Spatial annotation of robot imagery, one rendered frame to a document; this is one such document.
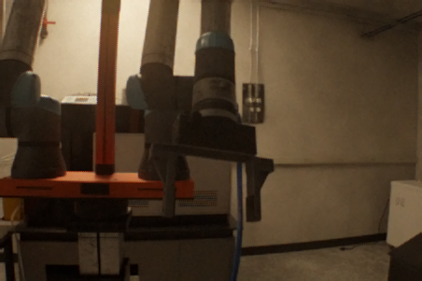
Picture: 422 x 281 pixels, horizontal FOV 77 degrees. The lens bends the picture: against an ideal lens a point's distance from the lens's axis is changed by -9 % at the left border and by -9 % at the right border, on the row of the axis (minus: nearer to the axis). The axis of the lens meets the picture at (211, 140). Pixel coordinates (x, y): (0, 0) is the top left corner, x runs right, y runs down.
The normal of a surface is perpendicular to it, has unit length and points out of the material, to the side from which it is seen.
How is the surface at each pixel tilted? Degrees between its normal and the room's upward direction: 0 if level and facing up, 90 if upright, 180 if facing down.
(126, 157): 90
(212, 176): 90
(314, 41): 90
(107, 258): 90
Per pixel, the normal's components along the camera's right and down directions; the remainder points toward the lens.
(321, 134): 0.20, 0.04
